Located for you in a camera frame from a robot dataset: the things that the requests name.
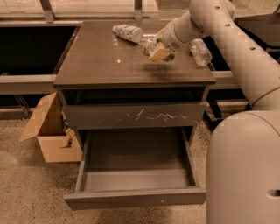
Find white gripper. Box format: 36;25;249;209
149;25;180;62

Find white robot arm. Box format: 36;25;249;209
158;0;280;224

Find grey drawer cabinet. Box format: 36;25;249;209
53;20;216;143

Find open grey middle drawer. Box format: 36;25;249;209
64;127;206;210

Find labelled plastic water bottle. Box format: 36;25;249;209
113;24;144;43

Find clear plastic water bottle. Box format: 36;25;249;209
190;38;212;67

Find black rolling stand base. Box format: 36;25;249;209
203;101;252;130

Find dark side table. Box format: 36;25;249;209
234;13;280;49

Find items in cardboard box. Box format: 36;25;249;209
60;109;75;148

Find open cardboard box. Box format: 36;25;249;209
19;92;82;163

